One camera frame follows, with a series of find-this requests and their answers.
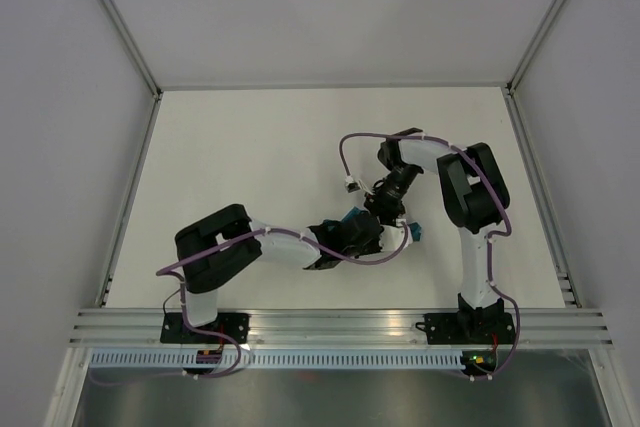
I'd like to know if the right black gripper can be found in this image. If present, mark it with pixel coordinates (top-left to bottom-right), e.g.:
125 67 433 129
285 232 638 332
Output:
363 163 420 231

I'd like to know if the teal satin napkin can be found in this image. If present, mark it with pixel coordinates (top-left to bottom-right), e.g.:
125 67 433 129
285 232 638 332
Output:
322 207 422 242

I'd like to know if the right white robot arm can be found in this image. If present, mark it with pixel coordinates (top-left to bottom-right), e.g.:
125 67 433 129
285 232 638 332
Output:
364 128 510 343

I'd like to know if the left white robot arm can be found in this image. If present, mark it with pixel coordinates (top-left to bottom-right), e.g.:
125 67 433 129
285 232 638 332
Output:
174 204 383 343

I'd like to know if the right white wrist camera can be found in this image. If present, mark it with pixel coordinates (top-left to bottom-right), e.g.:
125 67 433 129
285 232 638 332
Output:
344 175 369 193

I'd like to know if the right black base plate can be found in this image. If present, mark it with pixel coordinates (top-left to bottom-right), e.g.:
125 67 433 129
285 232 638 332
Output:
414 312 516 347

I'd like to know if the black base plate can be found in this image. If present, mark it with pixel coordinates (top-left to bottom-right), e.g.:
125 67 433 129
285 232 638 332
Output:
159 312 250 345
414 312 516 347

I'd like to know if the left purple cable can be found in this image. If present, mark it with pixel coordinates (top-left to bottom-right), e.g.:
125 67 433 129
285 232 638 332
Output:
89 224 416 388

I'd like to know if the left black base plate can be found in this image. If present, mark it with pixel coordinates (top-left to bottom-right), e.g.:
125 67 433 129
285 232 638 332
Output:
159 312 250 345

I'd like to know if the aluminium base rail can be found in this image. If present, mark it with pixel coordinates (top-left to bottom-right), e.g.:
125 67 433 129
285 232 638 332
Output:
67 308 613 349

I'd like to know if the white slotted cable duct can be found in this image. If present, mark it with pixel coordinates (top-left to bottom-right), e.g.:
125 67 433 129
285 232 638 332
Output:
89 349 464 370

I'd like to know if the aluminium frame corner post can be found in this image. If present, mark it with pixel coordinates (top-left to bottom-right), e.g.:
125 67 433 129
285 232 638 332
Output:
505 0 569 96

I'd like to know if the left aluminium frame post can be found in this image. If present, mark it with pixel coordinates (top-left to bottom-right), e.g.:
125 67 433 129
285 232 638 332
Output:
97 0 162 100

